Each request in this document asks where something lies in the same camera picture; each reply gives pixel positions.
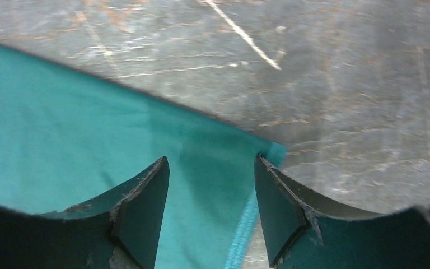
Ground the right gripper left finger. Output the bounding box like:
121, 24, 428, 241
0, 157, 170, 268

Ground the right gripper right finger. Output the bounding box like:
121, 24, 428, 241
255, 156, 430, 268

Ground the teal cloth napkin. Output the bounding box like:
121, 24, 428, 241
0, 45, 287, 268

